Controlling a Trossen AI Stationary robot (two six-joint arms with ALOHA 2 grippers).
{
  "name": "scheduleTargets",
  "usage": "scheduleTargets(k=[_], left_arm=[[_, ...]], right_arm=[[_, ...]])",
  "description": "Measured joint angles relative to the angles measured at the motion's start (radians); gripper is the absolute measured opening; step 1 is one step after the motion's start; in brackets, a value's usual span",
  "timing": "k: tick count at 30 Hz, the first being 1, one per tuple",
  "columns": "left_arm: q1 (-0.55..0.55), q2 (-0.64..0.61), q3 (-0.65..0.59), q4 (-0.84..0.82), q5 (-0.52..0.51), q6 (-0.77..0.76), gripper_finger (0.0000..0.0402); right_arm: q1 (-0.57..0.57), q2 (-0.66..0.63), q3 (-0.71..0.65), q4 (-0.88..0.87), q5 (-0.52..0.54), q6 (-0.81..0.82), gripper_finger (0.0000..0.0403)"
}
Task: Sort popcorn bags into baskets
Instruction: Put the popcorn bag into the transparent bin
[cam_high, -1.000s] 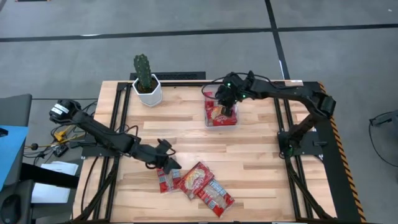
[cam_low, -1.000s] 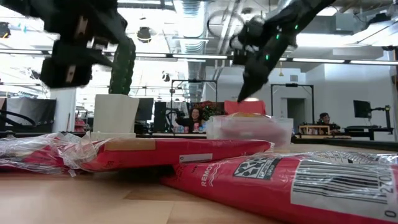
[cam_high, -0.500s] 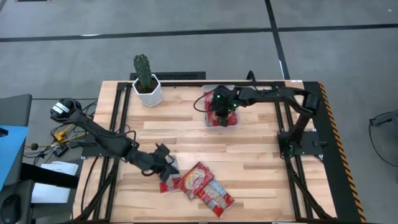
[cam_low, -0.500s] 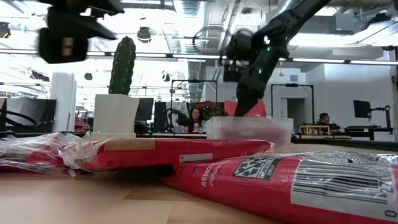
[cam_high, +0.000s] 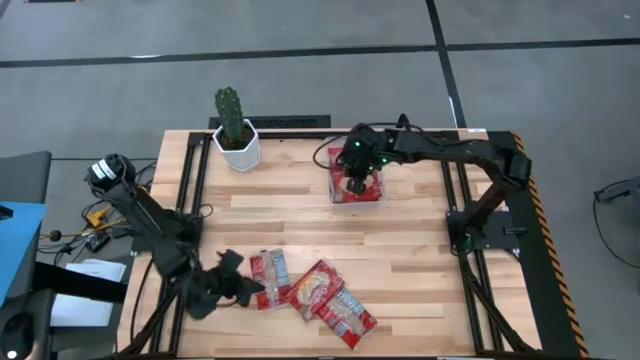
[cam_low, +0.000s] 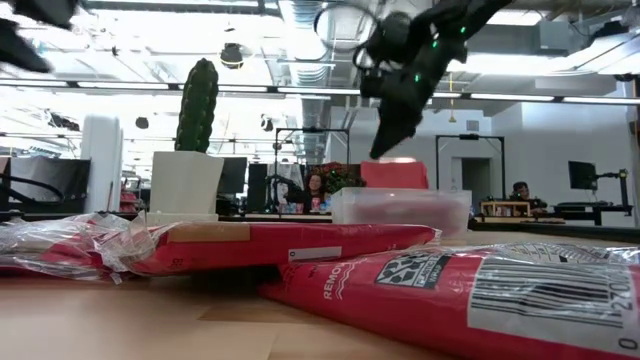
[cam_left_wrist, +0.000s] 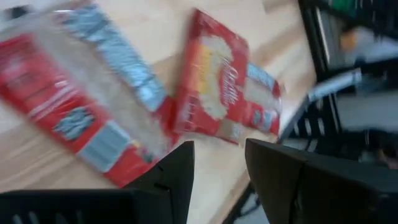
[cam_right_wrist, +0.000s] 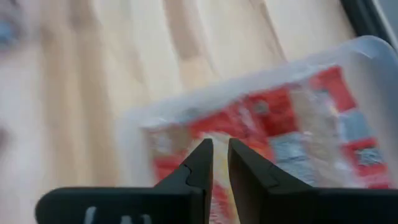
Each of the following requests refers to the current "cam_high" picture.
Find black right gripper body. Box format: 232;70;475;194
339;124;391;177

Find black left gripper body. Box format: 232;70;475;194
197;267;241;306

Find clear plastic bin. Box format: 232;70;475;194
327;135;386;206

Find black perforated strip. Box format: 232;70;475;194
208;114;332;130

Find white hexagonal plant pot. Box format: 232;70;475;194
212;118;262;171

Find small black device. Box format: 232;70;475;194
87;232;111;253

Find white paper sheets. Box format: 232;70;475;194
49;258;127;329

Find green cactus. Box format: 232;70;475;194
214;86;246;146

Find black panel with hazard stripes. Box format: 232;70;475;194
504;130;590;359

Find blue panel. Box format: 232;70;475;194
0;200;47;306

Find grey floor object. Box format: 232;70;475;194
594;175;640;204

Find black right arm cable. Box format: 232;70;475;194
312;113;426;172

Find black aluminium rail frame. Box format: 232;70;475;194
117;130;551;359

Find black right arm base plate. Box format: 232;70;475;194
446;209;526;251

